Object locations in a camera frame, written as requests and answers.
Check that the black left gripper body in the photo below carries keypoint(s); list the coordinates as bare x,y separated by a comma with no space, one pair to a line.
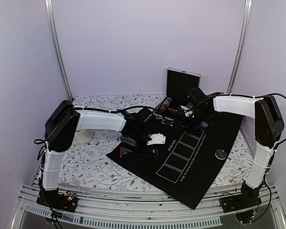
138,136

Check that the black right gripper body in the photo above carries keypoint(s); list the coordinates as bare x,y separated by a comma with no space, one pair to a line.
195,120

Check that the purple small blind button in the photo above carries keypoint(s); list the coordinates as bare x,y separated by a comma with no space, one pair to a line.
204,124

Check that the blue playing card deck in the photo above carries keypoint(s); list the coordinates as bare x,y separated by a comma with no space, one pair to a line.
128,141

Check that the black and green chip stack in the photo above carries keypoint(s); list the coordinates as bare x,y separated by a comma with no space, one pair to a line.
153,152

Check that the black white dealer button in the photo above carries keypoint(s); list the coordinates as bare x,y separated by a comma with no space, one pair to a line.
220,154

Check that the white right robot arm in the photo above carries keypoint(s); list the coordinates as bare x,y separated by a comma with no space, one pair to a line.
269,126

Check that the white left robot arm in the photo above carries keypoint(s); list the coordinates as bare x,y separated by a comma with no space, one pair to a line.
68,121

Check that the triangular all in button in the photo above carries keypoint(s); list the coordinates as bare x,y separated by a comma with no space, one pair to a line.
124,152

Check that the aluminium poker chip case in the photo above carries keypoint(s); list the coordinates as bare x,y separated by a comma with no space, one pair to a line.
178,85

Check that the cream cylindrical cup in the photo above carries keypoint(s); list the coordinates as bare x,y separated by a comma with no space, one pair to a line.
83,136

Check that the black poker table mat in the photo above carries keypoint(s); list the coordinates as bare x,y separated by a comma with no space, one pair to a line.
186,165

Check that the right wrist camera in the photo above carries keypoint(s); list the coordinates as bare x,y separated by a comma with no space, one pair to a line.
187,111

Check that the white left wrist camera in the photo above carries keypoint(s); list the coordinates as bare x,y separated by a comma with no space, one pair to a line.
156,139

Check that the front aluminium rail base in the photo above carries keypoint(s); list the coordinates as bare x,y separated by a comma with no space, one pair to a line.
116,209

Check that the right aluminium frame post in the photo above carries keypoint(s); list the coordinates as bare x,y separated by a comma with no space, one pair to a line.
241,44

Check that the aluminium frame post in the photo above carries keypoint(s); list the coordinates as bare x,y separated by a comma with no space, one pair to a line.
241,44
57,49

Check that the left aluminium frame post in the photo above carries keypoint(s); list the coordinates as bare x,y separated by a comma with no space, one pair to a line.
57,49

